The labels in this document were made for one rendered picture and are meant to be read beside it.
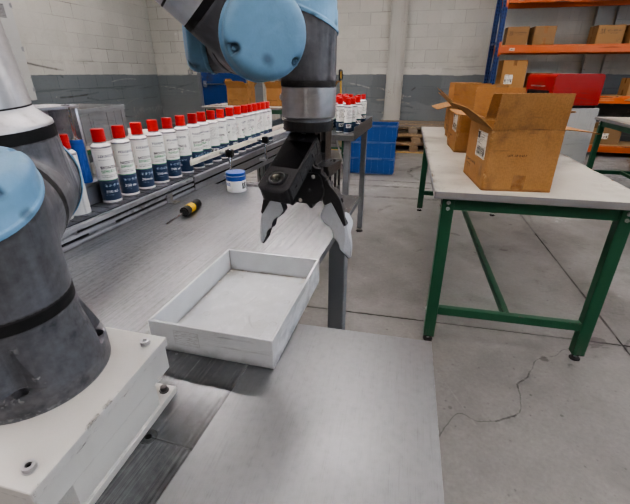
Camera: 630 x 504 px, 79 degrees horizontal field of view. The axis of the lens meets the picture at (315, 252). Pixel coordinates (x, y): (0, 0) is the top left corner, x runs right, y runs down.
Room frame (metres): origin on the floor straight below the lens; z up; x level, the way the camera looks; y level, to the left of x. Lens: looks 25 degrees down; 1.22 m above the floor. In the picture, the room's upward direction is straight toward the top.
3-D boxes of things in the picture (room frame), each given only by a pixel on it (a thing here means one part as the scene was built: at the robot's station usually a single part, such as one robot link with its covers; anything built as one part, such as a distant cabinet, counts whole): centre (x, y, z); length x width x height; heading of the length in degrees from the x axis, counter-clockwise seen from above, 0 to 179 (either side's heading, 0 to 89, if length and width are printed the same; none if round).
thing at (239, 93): (6.37, 1.13, 0.97); 0.47 x 0.41 x 0.37; 164
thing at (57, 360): (0.33, 0.31, 0.97); 0.15 x 0.15 x 0.10
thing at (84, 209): (0.97, 0.62, 0.98); 0.05 x 0.05 x 0.20
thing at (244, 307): (0.59, 0.12, 0.85); 0.27 x 0.20 x 0.05; 165
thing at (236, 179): (1.38, 0.29, 0.86); 0.07 x 0.07 x 0.07
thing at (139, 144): (1.22, 0.54, 0.98); 0.05 x 0.05 x 0.20
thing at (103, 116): (2.69, 1.61, 0.91); 0.60 x 0.40 x 0.22; 171
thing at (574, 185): (2.52, -1.12, 0.39); 2.20 x 0.80 x 0.78; 167
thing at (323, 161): (0.58, 0.01, 1.10); 0.09 x 0.08 x 0.12; 159
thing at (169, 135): (1.37, 0.50, 0.98); 0.05 x 0.05 x 0.20
